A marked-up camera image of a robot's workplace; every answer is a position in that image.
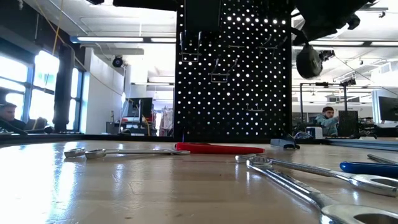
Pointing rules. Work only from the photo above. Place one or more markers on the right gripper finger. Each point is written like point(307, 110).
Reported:
point(301, 40)

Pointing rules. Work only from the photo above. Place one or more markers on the black tape measure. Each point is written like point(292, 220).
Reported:
point(309, 62)

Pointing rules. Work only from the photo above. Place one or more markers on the large chrome combination wrench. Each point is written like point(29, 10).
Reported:
point(311, 169)
point(292, 188)

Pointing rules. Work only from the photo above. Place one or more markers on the red utility knife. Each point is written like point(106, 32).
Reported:
point(217, 148)

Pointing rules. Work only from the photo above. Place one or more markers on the long fluorescent light bar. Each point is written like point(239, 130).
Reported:
point(357, 43)
point(109, 39)

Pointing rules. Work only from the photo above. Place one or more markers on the black pegboard bin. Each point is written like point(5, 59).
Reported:
point(202, 15)

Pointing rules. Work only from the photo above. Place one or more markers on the black pegboard stand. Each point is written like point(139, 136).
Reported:
point(289, 109)

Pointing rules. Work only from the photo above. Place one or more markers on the black pipe rack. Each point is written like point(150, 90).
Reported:
point(344, 96)

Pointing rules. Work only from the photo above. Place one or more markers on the person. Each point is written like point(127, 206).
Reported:
point(326, 121)
point(9, 116)

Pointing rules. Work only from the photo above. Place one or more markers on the white box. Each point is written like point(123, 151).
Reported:
point(314, 132)

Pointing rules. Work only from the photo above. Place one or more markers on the black mesh cabinet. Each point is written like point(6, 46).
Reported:
point(348, 124)

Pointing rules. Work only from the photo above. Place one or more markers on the black computer monitor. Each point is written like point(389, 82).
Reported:
point(141, 107)
point(388, 109)

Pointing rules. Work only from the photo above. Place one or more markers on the black padded pillar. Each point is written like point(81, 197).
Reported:
point(63, 93)

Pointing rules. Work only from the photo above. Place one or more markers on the cluttered workbench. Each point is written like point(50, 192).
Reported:
point(133, 126)

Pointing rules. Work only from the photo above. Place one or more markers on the black hanging camera rig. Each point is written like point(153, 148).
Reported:
point(329, 55)

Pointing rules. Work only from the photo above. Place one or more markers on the black dome camera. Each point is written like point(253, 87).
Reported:
point(117, 61)

